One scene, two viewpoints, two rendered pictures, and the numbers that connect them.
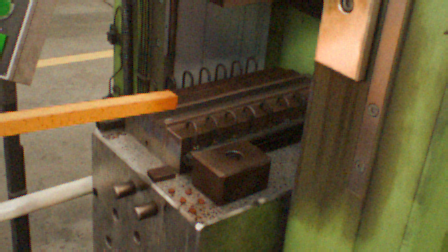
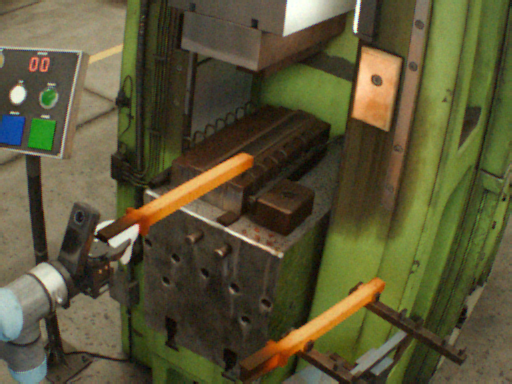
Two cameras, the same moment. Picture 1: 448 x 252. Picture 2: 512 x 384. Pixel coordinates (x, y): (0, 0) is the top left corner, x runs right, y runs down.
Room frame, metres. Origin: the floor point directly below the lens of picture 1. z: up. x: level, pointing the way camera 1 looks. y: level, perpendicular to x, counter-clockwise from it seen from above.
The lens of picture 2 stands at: (-0.32, 0.52, 1.84)
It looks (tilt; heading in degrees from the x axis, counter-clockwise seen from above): 32 degrees down; 339
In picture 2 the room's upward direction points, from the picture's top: 7 degrees clockwise
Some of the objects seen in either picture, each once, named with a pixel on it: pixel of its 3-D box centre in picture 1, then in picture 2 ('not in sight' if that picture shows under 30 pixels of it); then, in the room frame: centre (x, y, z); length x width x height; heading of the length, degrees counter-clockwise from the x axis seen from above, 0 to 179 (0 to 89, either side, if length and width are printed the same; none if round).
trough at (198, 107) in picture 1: (244, 98); (265, 141); (1.16, -0.04, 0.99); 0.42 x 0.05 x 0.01; 130
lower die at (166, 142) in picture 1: (235, 109); (255, 150); (1.17, -0.02, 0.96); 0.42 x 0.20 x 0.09; 130
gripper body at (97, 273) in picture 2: not in sight; (78, 270); (0.58, 0.48, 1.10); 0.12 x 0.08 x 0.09; 130
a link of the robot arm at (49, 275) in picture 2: not in sight; (48, 288); (0.53, 0.54, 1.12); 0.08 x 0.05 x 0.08; 41
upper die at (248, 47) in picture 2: not in sight; (271, 19); (1.17, -0.02, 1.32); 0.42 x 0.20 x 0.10; 130
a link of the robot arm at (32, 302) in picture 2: not in sight; (16, 309); (0.48, 0.60, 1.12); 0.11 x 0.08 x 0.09; 130
